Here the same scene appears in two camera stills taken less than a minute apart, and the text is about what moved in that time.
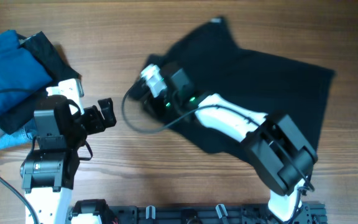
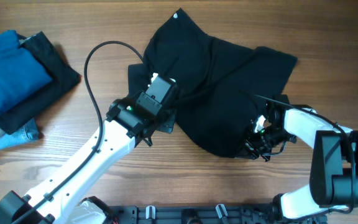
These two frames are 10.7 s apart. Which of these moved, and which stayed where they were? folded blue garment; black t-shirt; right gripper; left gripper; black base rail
Moved: right gripper; black t-shirt; left gripper
Stayed: folded blue garment; black base rail
